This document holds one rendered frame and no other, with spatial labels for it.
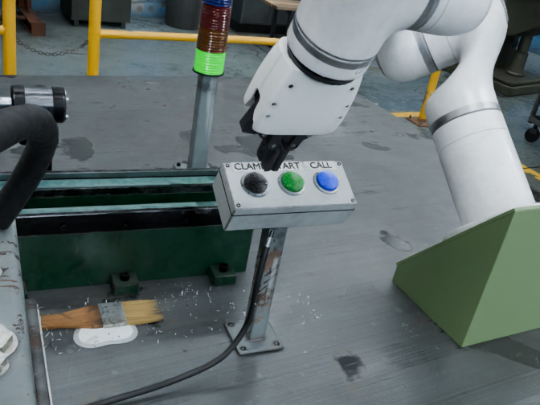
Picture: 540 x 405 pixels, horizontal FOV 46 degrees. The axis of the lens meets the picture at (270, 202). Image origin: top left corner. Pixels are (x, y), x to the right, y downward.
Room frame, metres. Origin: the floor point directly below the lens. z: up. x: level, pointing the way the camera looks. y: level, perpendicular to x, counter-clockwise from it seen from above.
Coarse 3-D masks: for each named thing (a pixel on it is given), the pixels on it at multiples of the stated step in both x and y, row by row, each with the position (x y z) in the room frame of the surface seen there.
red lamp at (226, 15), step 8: (208, 8) 1.21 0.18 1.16; (216, 8) 1.21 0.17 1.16; (224, 8) 1.22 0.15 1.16; (200, 16) 1.23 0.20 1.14; (208, 16) 1.21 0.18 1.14; (216, 16) 1.21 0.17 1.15; (224, 16) 1.22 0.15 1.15; (200, 24) 1.22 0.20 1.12; (208, 24) 1.21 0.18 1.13; (216, 24) 1.21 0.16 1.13; (224, 24) 1.22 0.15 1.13
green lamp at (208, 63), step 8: (200, 56) 1.22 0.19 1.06; (208, 56) 1.21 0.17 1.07; (216, 56) 1.22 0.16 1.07; (224, 56) 1.23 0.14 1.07; (200, 64) 1.21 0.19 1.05; (208, 64) 1.21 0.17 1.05; (216, 64) 1.22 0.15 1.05; (200, 72) 1.21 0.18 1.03; (208, 72) 1.21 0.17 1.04; (216, 72) 1.22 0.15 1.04
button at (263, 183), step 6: (252, 174) 0.70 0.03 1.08; (258, 174) 0.70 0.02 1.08; (246, 180) 0.69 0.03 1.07; (252, 180) 0.69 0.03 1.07; (258, 180) 0.69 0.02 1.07; (264, 180) 0.70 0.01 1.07; (246, 186) 0.68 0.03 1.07; (252, 186) 0.68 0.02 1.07; (258, 186) 0.69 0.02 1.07; (264, 186) 0.69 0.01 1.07; (252, 192) 0.68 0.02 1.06; (258, 192) 0.68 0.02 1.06
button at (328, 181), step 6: (318, 174) 0.74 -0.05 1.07; (324, 174) 0.74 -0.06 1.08; (330, 174) 0.75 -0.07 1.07; (318, 180) 0.73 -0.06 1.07; (324, 180) 0.73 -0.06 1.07; (330, 180) 0.74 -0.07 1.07; (336, 180) 0.74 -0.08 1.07; (324, 186) 0.73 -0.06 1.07; (330, 186) 0.73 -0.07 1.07; (336, 186) 0.73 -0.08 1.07
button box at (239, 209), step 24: (240, 168) 0.71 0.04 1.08; (288, 168) 0.74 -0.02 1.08; (312, 168) 0.75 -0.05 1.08; (336, 168) 0.77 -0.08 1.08; (216, 192) 0.71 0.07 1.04; (240, 192) 0.68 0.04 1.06; (264, 192) 0.69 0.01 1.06; (288, 192) 0.70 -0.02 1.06; (312, 192) 0.72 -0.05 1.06; (336, 192) 0.73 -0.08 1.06; (240, 216) 0.66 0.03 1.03; (264, 216) 0.68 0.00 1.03; (288, 216) 0.70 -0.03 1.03; (312, 216) 0.71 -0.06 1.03; (336, 216) 0.73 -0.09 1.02
